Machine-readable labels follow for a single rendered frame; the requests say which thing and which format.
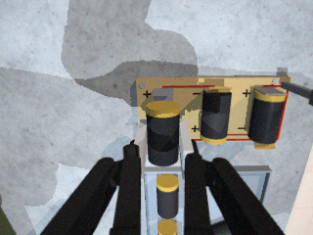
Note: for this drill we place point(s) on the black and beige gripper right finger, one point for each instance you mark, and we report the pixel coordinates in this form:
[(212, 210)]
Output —
[(241, 210)]

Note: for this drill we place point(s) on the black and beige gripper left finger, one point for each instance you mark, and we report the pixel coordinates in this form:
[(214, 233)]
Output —
[(84, 208)]

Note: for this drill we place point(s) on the black battery with gold top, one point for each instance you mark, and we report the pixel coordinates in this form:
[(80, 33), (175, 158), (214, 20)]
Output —
[(215, 113), (167, 195), (163, 118), (221, 228), (167, 227), (265, 117)]

